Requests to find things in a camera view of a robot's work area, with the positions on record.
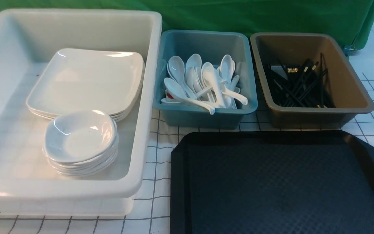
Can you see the white spoon right bin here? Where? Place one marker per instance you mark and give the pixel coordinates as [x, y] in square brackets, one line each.
[227, 68]

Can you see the stack of white bowls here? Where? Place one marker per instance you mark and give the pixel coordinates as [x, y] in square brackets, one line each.
[82, 143]

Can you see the large white square plate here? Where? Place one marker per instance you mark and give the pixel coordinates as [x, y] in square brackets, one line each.
[94, 62]

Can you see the white spoon bin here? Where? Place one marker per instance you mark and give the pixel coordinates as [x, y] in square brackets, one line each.
[227, 68]
[210, 74]

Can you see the white spoon with red label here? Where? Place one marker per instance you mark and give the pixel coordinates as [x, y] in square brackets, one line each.
[169, 100]

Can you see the brown plastic bin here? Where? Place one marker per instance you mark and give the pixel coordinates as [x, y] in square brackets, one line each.
[349, 94]

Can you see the white spoon centre bin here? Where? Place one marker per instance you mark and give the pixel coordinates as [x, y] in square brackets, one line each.
[210, 74]

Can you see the teal plastic bin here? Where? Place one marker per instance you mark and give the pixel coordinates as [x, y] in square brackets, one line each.
[211, 46]

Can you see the metal clamp on backdrop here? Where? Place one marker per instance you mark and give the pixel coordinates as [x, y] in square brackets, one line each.
[350, 50]

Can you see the green cloth backdrop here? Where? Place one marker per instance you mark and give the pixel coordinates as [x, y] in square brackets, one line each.
[349, 22]

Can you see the black serving tray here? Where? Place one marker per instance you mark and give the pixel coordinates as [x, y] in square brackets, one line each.
[274, 182]

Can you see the white checkered tablecloth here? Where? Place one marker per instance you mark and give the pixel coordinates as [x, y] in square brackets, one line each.
[151, 207]

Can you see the pile of black chopsticks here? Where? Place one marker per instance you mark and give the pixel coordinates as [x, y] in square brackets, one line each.
[303, 86]

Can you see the stack of white square plates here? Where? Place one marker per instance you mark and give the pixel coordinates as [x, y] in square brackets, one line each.
[122, 115]

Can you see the large white plastic bin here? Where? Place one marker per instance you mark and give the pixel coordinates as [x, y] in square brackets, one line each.
[29, 38]

